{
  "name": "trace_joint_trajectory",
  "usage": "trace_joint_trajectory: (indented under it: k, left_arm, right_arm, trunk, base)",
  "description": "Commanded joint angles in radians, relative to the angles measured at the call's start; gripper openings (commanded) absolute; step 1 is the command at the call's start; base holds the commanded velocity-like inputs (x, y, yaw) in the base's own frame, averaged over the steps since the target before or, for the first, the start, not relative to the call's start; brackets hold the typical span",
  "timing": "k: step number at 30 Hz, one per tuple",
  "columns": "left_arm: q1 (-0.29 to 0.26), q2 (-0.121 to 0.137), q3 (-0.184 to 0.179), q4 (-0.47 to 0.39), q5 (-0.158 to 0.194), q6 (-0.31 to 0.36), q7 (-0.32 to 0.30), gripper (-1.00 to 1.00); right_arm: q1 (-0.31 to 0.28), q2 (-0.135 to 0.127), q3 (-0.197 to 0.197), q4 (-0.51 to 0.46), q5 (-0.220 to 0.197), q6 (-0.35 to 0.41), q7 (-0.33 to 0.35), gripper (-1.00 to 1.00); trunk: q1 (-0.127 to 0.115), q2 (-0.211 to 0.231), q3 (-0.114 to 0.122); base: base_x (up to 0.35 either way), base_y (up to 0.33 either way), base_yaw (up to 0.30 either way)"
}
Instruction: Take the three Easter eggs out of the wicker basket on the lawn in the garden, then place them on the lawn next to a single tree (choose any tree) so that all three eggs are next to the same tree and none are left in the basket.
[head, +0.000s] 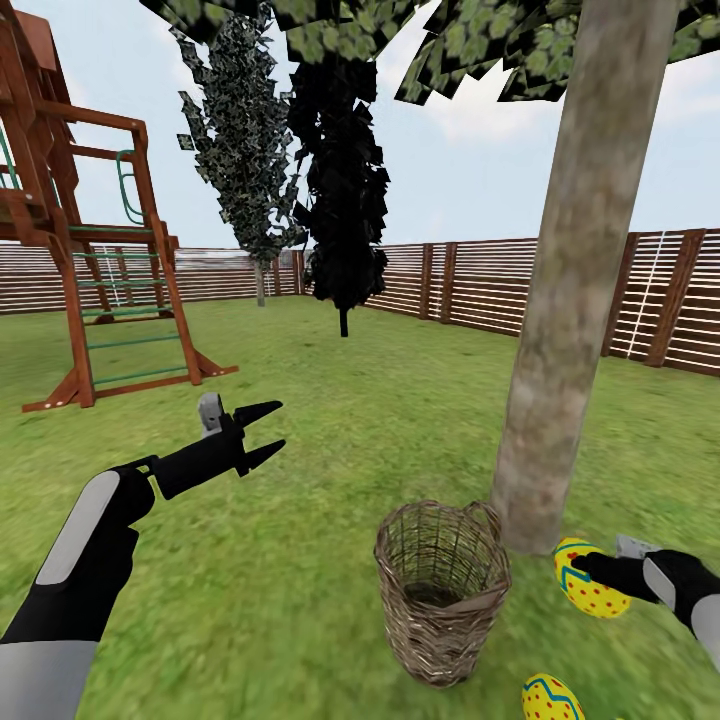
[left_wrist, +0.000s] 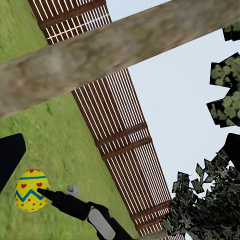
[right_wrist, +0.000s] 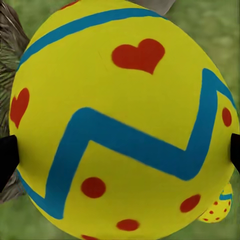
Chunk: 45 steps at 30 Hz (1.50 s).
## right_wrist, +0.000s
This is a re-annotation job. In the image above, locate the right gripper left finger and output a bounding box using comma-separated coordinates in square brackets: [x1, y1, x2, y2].
[0, 135, 20, 194]

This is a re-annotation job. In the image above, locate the wicker basket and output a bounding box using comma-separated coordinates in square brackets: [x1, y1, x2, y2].
[0, 0, 30, 205]

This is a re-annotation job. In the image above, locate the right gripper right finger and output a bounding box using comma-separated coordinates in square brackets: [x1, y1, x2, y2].
[230, 133, 240, 173]

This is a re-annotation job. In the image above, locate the easter egg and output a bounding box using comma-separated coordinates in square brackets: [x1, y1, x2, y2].
[197, 181, 233, 223]
[8, 0, 240, 240]

